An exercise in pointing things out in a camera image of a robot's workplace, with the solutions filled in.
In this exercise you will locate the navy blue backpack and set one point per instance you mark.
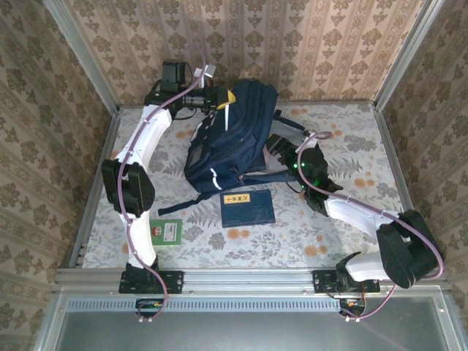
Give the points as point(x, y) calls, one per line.
point(234, 146)

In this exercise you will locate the navy book with yellow label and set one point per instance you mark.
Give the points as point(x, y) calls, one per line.
point(252, 208)

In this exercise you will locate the green book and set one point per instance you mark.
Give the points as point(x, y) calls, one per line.
point(166, 232)

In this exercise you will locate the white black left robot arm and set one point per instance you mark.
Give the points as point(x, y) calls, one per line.
point(153, 128)

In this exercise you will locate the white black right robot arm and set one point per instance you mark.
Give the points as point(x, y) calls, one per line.
point(354, 215)

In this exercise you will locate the black controller board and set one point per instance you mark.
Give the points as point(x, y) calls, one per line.
point(150, 306)
point(352, 306)

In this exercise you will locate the grey metal sheet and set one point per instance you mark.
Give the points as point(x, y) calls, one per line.
point(248, 332)

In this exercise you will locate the aluminium table side rail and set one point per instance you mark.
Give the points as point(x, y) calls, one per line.
point(398, 175)
point(98, 172)

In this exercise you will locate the aluminium corner post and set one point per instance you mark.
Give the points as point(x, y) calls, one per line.
point(84, 62)
point(406, 55)

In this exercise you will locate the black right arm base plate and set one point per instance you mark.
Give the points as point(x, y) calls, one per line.
point(321, 281)

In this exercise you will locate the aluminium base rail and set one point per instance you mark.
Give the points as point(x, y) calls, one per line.
point(248, 279)

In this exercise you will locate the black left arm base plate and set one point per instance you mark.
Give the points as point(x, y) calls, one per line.
point(175, 281)

